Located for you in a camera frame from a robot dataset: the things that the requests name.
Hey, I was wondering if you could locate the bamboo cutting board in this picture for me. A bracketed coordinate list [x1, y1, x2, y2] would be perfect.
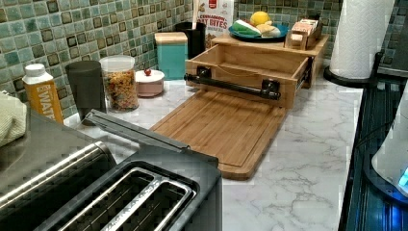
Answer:
[151, 90, 287, 180]

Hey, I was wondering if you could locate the stainless toaster oven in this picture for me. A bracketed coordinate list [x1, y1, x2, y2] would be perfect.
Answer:
[0, 106, 191, 231]

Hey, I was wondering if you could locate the black utensil holder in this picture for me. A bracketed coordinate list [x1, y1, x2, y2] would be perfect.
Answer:
[175, 22, 206, 59]

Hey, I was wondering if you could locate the beige cloth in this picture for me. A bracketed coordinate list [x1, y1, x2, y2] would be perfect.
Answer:
[0, 93, 27, 146]

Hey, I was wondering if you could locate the yellow toy lemon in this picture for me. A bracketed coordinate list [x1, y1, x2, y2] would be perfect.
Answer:
[250, 11, 270, 26]

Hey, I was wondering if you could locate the blue plate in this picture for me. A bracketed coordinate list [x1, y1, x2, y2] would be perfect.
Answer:
[228, 24, 289, 42]

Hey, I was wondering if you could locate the black toaster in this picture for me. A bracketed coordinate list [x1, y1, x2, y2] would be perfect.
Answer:
[35, 150, 222, 231]

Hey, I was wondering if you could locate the wooden tea box organizer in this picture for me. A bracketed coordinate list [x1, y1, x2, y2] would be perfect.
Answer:
[284, 18, 322, 50]

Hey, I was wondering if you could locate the pink white lidded bowl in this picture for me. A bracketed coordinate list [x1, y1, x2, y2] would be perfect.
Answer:
[135, 69, 165, 97]

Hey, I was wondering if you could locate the wooden drawer cabinet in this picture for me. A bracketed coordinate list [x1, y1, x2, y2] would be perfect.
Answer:
[211, 35, 328, 89]

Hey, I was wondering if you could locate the wooden drawer with black handle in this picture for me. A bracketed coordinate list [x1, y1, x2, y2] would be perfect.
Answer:
[184, 44, 313, 109]

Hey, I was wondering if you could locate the dark grey cup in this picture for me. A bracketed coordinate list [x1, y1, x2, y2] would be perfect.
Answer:
[65, 61, 107, 126]

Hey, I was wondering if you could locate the toy watermelon slice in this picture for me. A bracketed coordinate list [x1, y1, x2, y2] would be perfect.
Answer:
[231, 19, 261, 37]

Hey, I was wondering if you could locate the black paper towel holder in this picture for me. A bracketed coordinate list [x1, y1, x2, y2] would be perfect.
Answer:
[323, 52, 383, 89]

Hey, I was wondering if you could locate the teal canister wooden lid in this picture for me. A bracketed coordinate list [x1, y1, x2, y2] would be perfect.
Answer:
[154, 32, 188, 80]

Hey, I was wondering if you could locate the paper towel roll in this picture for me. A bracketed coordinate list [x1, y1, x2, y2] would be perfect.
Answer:
[329, 0, 395, 81]

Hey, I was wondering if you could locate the oat bites cereal box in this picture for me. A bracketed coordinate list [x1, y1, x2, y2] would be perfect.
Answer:
[197, 0, 235, 48]

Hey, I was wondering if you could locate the clear cereal jar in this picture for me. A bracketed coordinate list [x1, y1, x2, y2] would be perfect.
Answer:
[99, 55, 139, 112]

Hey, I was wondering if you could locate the wooden spoon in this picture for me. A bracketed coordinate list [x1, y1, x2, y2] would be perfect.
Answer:
[191, 0, 200, 30]

